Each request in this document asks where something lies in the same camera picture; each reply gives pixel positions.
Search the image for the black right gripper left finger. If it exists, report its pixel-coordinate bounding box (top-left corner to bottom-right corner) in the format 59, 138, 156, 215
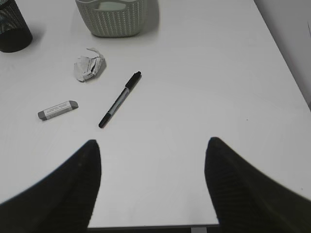
0, 140, 101, 233

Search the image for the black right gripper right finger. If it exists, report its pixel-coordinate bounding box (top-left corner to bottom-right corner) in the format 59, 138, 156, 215
205, 137, 311, 233

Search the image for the black marker pen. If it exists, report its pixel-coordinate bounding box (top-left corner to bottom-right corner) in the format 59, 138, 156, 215
98, 71, 141, 128

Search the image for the waste paper ball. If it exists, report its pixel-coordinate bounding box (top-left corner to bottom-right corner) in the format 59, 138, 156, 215
73, 48, 106, 83

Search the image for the grey white eraser right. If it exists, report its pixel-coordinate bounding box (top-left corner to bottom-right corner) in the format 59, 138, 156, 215
37, 100, 79, 121

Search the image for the black mesh pen holder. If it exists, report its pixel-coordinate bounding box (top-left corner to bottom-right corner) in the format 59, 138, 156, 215
0, 0, 33, 53

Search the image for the pale green woven basket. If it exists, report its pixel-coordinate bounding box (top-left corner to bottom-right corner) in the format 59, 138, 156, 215
76, 0, 159, 38

